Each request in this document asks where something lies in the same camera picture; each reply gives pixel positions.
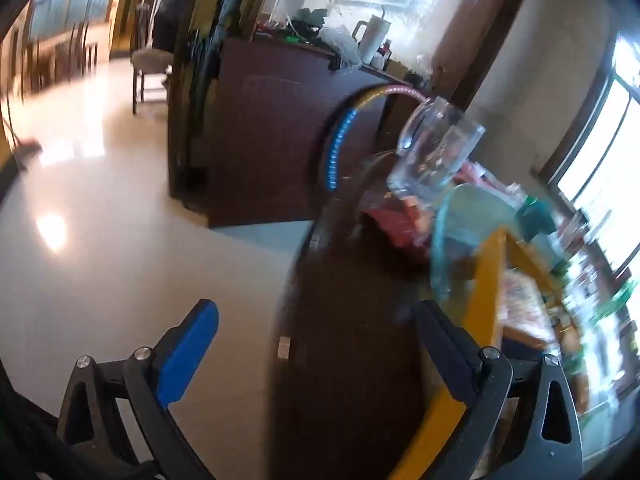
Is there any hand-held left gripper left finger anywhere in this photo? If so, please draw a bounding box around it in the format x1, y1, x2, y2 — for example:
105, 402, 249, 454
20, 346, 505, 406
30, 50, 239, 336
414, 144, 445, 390
56, 299, 221, 480

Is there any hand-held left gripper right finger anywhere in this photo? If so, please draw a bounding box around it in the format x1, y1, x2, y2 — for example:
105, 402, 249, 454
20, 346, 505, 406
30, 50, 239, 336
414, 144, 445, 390
410, 300, 586, 480

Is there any yellow cardboard box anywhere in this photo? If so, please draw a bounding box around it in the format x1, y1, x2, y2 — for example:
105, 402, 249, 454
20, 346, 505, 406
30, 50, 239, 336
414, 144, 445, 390
387, 226, 586, 480

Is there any pink cloth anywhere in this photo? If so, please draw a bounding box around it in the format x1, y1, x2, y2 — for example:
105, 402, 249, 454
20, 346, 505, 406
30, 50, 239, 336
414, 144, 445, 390
362, 195, 436, 248

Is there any clear glass pitcher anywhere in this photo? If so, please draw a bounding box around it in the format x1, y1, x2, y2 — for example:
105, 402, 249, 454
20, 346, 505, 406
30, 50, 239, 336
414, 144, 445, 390
387, 97, 487, 211

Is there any multicoloured hula hoop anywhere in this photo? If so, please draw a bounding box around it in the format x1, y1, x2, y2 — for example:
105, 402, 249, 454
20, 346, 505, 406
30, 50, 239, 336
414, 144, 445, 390
320, 86, 436, 193

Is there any dark wooden cabinet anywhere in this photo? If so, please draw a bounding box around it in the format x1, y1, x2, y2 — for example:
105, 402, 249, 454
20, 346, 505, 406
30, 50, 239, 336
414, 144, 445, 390
167, 35, 426, 228

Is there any window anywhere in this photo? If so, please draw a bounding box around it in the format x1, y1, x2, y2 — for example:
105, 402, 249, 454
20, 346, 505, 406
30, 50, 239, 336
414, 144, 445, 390
550, 35, 640, 281

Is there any cushioned wooden chair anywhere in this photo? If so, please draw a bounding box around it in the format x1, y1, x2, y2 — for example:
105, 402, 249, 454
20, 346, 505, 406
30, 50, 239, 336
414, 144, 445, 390
131, 47, 173, 116

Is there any white tumbler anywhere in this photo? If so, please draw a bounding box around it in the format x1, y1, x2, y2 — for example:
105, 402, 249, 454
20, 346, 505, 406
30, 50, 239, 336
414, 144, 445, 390
354, 15, 396, 66

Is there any clear plastic bag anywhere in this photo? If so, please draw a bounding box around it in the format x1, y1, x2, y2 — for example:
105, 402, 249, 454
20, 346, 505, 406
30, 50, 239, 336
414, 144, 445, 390
317, 25, 363, 71

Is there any dark cloth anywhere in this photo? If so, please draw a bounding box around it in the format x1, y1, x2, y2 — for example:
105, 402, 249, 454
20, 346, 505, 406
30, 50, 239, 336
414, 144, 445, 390
152, 0, 196, 53

